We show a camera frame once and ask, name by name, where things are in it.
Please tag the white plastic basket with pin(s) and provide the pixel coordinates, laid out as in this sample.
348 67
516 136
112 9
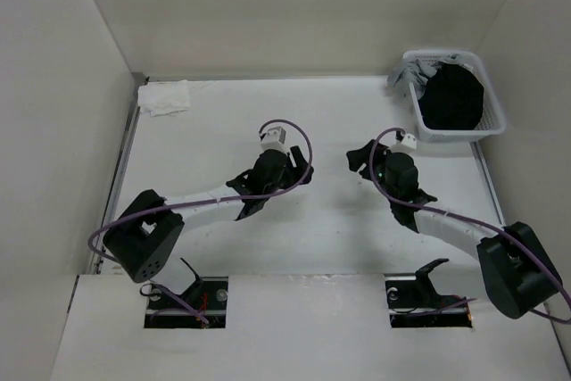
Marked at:
493 120

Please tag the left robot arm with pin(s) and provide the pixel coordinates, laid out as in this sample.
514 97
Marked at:
145 238

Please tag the black tank top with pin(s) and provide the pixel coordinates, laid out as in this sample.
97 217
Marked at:
453 99

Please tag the grey tank top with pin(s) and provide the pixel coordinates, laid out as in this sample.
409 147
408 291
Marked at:
417 73

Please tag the white folded cloth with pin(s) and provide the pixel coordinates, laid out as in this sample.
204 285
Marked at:
164 98

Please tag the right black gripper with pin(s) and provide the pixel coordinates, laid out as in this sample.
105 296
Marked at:
359 156

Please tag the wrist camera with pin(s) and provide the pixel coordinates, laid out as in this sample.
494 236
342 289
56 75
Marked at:
273 139
405 143

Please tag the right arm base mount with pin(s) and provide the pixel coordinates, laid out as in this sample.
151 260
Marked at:
413 301

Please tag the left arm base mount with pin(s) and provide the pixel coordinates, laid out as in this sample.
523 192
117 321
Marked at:
202 304

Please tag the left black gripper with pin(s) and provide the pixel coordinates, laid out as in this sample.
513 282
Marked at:
300 164

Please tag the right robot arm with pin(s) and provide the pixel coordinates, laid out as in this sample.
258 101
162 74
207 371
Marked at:
517 273

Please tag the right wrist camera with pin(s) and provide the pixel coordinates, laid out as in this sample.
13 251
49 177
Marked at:
405 143

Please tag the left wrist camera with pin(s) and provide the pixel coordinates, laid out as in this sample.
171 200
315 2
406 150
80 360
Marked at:
273 139

